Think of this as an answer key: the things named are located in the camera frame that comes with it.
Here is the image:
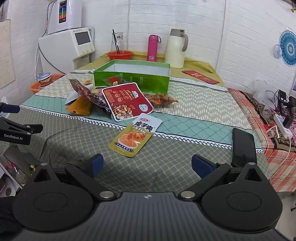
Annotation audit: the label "yellow white konjac snack packet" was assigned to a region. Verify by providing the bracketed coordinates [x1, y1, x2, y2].
[108, 113, 163, 158]

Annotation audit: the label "orange snack packet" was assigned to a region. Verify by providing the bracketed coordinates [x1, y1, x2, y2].
[66, 96, 92, 116]

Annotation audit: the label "pale blue snack packet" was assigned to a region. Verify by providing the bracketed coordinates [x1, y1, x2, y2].
[65, 84, 93, 105]

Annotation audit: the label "dark brown snack packet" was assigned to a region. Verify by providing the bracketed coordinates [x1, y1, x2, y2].
[69, 79, 111, 117]

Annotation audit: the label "red mixed nuts bag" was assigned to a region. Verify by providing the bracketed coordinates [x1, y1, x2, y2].
[102, 83, 154, 122]

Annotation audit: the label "clear orange snack bag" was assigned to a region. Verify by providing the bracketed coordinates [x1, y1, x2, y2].
[144, 93, 179, 108]

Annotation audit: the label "clear bag with brown snack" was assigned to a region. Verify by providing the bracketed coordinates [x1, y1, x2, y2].
[103, 73, 128, 87]

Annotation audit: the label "orange plastic basin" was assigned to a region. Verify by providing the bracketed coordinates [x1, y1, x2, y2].
[29, 74, 64, 94]

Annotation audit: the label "black smartphone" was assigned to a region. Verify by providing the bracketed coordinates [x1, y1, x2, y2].
[231, 128, 257, 168]

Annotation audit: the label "instant noodle cup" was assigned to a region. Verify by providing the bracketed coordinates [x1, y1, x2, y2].
[38, 72, 53, 89]

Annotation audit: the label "white water dispenser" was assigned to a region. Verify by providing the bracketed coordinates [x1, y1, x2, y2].
[38, 28, 95, 74]

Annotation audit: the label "white power strip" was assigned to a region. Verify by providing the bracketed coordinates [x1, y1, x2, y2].
[273, 114, 293, 140]

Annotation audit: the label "red envelope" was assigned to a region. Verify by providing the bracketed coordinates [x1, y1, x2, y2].
[182, 70, 219, 85]

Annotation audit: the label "yellow tablecloth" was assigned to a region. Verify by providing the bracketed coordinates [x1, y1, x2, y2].
[79, 53, 224, 87]

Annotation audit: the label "green cardboard box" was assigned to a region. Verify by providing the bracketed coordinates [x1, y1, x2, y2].
[93, 60, 170, 94]

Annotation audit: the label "red plastic basket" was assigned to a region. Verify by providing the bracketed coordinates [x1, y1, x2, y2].
[107, 51, 133, 60]

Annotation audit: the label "black chopsticks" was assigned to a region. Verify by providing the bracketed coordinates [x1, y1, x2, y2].
[112, 29, 120, 54]

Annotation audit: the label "cream thermal jug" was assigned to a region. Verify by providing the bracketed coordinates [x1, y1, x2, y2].
[165, 29, 189, 68]

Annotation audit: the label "glass carafe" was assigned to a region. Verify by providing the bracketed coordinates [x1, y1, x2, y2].
[111, 32, 125, 54]

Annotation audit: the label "pink thermos bottle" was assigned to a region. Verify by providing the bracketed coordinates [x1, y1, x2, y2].
[147, 35, 162, 62]

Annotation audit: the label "white wall water purifier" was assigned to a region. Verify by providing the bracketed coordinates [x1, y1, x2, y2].
[48, 0, 82, 34]

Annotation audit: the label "blue round wall decoration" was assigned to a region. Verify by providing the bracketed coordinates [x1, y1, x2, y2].
[280, 31, 296, 66]

